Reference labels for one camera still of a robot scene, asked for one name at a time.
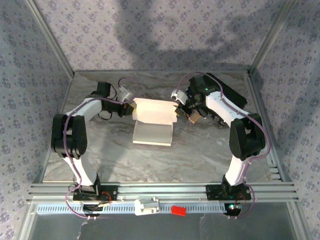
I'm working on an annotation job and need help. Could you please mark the aluminium side frame rail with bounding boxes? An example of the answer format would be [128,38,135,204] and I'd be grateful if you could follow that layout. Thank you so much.
[16,71,76,240]
[246,69,315,240]

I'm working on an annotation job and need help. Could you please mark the aluminium frame post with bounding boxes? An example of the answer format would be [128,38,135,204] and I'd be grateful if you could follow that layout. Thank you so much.
[249,0,300,74]
[24,0,76,76]

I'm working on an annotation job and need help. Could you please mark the red plastic block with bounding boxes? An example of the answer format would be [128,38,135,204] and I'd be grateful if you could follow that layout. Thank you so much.
[171,205,187,217]

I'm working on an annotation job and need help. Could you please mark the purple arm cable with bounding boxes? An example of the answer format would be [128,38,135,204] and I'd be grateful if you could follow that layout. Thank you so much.
[176,71,272,221]
[64,76,143,220]

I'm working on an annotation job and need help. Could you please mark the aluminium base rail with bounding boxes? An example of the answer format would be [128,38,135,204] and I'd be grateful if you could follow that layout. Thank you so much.
[26,181,300,204]

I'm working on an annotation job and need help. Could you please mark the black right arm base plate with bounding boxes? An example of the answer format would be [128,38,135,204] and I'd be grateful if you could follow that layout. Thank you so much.
[205,183,253,201]

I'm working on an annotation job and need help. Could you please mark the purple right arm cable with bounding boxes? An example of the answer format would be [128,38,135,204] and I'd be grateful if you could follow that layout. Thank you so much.
[176,71,272,221]

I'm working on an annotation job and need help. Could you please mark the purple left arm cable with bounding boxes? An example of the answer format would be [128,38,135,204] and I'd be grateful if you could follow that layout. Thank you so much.
[64,76,143,220]

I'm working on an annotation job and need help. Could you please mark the short stacked aluminium rails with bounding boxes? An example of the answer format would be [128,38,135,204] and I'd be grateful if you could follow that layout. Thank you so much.
[267,163,284,182]

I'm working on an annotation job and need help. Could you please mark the black flat case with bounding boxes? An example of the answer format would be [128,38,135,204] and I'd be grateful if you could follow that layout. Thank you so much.
[204,72,248,126]

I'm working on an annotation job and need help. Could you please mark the white plastic clip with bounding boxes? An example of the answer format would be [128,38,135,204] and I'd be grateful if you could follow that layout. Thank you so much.
[134,196,161,216]

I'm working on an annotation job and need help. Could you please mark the white paper box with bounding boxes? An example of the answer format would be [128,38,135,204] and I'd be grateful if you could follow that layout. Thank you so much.
[131,97,181,147]

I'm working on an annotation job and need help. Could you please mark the black semicircular electronics board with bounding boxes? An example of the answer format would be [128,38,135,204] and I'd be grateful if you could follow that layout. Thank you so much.
[82,203,104,217]
[223,202,243,216]

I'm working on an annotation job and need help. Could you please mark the white slotted cable duct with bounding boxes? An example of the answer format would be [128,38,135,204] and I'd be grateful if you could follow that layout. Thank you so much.
[36,202,242,215]

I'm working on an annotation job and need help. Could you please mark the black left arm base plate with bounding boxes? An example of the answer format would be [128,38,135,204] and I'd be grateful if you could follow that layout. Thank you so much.
[72,184,119,201]

